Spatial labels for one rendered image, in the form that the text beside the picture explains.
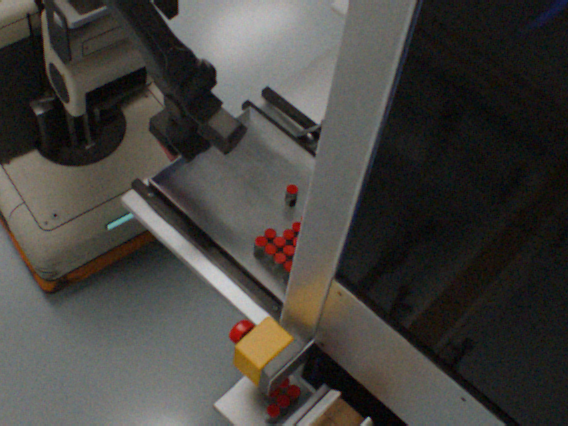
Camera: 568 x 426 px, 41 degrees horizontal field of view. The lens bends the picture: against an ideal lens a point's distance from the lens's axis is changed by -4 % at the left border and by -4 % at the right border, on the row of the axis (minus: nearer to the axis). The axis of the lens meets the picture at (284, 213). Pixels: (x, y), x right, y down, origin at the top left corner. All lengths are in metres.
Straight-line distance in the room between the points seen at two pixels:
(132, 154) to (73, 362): 0.61
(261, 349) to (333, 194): 0.33
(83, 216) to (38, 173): 0.20
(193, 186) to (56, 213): 0.78
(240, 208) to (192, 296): 0.93
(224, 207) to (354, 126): 0.68
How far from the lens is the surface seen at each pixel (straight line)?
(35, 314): 2.34
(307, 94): 1.62
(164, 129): 1.34
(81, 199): 2.19
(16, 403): 2.24
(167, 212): 1.39
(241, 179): 1.46
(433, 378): 0.99
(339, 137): 0.80
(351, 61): 0.73
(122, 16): 1.10
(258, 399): 1.26
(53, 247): 2.13
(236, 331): 1.16
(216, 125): 1.22
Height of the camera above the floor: 2.06
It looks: 55 degrees down
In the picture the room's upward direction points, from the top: 10 degrees clockwise
